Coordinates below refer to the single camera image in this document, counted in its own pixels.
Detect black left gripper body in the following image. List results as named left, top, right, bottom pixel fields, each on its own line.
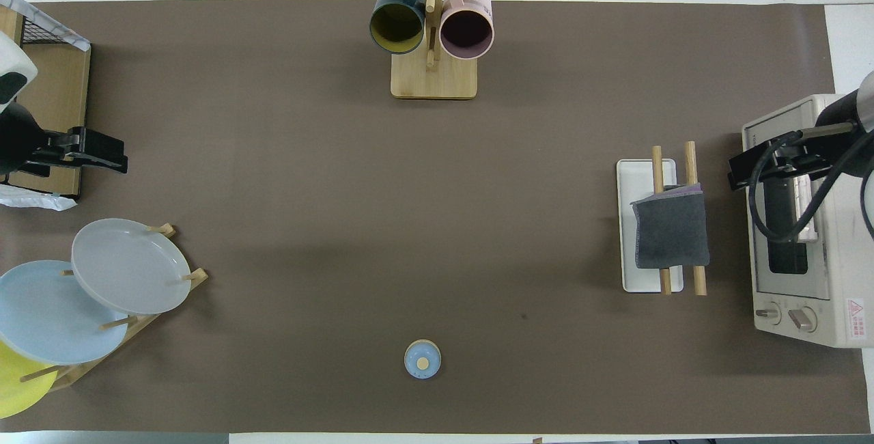
left=0, top=104, right=72, bottom=177

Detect wooden plate rack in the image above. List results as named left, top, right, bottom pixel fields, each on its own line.
left=19, top=223, right=209, bottom=391

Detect cream toaster oven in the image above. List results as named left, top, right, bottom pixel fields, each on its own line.
left=742, top=94, right=874, bottom=349

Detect white plastic bag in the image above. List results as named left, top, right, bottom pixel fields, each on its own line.
left=0, top=183, right=78, bottom=211

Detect light blue plate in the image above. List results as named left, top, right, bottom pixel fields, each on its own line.
left=0, top=260, right=130, bottom=365

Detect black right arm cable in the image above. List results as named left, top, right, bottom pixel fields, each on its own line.
left=748, top=126, right=874, bottom=243

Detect brown table mat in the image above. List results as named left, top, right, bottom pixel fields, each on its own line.
left=0, top=0, right=871, bottom=434

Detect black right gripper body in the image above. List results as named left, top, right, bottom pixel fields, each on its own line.
left=778, top=89, right=862, bottom=175

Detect wooden shelf with marble panel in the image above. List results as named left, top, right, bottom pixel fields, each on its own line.
left=0, top=0, right=91, bottom=200

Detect grey plate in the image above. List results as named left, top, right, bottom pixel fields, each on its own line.
left=71, top=218, right=193, bottom=315

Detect black wire basket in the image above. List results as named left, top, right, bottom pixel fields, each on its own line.
left=20, top=15, right=69, bottom=45

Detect wooden mug tree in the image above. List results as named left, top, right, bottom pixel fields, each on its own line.
left=367, top=0, right=501, bottom=100

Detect dark teal mug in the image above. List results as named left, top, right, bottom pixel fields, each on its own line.
left=369, top=0, right=427, bottom=55

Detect pink mug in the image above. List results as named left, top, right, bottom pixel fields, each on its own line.
left=439, top=0, right=494, bottom=61

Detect white towel rack wooden bars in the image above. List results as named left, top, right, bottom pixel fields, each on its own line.
left=616, top=141, right=707, bottom=296

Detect yellow plate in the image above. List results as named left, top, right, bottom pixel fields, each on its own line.
left=0, top=340, right=59, bottom=419

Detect purple and grey towel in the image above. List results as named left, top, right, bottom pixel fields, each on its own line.
left=630, top=183, right=711, bottom=270

